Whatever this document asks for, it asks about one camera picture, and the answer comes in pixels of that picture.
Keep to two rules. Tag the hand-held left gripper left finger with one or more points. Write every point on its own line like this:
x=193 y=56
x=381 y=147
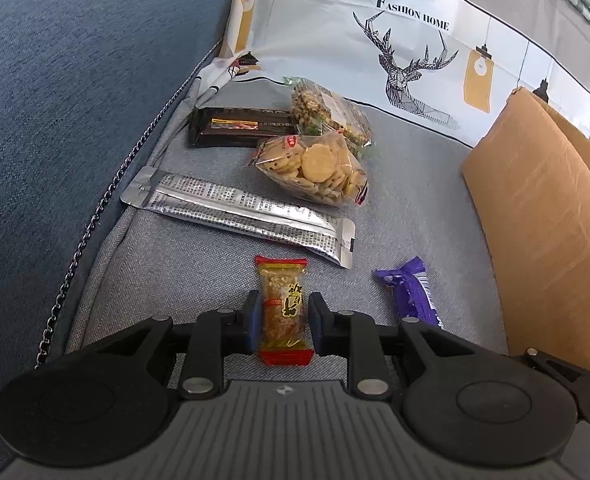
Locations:
x=253 y=321

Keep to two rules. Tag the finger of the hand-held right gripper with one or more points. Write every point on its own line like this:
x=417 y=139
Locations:
x=577 y=382

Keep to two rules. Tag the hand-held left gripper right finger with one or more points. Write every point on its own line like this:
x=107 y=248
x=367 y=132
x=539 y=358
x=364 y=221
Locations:
x=316 y=321

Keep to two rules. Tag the red-ended clear snack packet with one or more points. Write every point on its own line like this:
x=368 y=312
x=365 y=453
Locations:
x=281 y=310

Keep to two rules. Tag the purple snack packet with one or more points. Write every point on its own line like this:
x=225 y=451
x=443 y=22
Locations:
x=410 y=290

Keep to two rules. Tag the long silver foil packet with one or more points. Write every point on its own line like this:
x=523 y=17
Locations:
x=235 y=212

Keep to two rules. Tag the clear bag of round crackers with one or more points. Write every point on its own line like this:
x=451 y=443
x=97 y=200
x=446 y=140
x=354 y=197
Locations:
x=315 y=165

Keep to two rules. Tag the brown cardboard box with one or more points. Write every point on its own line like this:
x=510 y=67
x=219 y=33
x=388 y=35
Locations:
x=540 y=220

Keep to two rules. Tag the black snack packet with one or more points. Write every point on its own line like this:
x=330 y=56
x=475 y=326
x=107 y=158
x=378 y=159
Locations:
x=225 y=127

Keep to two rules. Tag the clear bag of green peas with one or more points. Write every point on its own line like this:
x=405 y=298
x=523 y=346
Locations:
x=320 y=102

